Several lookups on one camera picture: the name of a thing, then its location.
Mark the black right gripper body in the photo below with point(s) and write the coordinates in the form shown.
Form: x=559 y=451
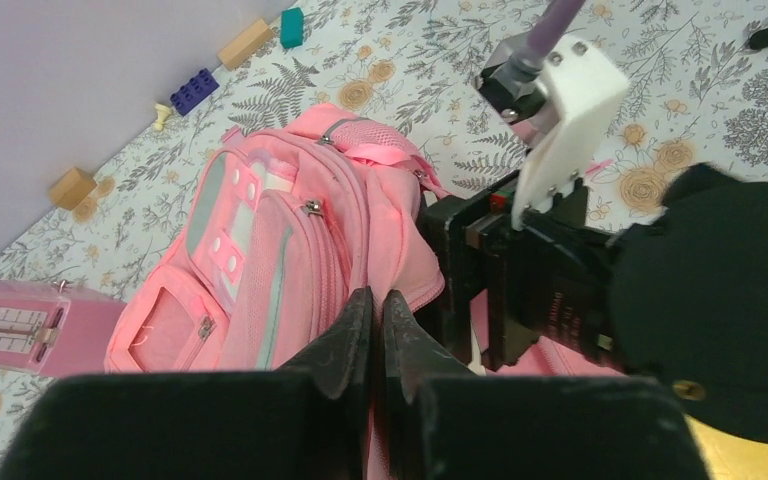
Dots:
x=533 y=299

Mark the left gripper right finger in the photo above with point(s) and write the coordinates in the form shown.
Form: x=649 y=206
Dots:
x=411 y=356

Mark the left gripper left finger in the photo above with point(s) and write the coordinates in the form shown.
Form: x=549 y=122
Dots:
x=335 y=425

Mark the pink student backpack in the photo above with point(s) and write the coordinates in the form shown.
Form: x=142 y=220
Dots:
x=284 y=226

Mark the yellow notebook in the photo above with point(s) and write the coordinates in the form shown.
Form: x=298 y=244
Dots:
x=728 y=457

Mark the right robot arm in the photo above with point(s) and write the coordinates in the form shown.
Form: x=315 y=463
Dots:
x=682 y=300

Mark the pink metronome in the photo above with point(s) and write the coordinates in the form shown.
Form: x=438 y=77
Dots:
x=55 y=329

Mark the purple toy brick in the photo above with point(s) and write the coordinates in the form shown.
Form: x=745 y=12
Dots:
x=194 y=91

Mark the small cream chess pawn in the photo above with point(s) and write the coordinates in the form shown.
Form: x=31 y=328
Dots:
x=163 y=112

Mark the wooden block far left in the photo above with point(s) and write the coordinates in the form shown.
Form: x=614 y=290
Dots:
x=71 y=189

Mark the long wooden block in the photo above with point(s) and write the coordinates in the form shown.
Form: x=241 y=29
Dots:
x=245 y=44

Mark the teal block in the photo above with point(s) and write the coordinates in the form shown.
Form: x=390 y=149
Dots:
x=292 y=28

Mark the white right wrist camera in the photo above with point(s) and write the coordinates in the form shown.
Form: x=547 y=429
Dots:
x=561 y=108

